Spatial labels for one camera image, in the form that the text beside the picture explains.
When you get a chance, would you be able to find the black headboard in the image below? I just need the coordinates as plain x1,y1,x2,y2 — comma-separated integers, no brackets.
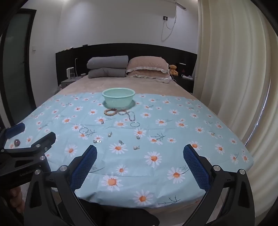
56,43,198,87

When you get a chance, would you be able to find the beige frilled pillow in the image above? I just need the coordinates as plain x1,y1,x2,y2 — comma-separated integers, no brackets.
127,71,171,79
126,56,169,73

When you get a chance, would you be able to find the folded grey duvet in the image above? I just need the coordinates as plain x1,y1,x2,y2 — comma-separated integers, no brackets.
88,67,127,79
87,55,129,70

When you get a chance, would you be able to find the black nightstand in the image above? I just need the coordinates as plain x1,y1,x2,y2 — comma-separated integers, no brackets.
176,63,195,94

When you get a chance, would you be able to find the cream curtain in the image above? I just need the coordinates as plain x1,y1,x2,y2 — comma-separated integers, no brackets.
193,0,278,209

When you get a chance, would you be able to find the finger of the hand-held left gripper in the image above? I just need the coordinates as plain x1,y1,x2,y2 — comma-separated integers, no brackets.
0,122,26,150
0,131,56,162

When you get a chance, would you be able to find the white wall cable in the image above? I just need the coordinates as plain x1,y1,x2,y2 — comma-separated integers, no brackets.
161,17,177,42

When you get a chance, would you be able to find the grey-brown bead necklace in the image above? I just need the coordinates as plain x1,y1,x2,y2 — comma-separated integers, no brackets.
117,110,137,122

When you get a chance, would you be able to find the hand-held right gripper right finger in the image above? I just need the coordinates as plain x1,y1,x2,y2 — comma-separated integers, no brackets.
183,144,255,226

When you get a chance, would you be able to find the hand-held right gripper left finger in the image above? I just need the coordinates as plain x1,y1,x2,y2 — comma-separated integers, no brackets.
24,144,98,226

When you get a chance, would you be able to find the white air conditioner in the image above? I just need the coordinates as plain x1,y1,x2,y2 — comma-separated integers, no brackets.
161,0,187,10

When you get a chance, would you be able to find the green plastic basket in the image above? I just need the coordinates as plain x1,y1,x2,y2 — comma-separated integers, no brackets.
102,87,135,109

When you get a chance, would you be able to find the grey nightstand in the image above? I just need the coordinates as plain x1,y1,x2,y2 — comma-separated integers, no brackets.
61,77,84,88

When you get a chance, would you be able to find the person's left hand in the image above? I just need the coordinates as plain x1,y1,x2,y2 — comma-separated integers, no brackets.
7,187,25,210

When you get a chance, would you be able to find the daisy print blue cloth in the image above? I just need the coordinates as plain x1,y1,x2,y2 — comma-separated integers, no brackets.
4,92,254,208

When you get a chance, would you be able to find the bed with beige blanket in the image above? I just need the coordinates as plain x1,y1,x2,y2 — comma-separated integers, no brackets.
53,75,198,102

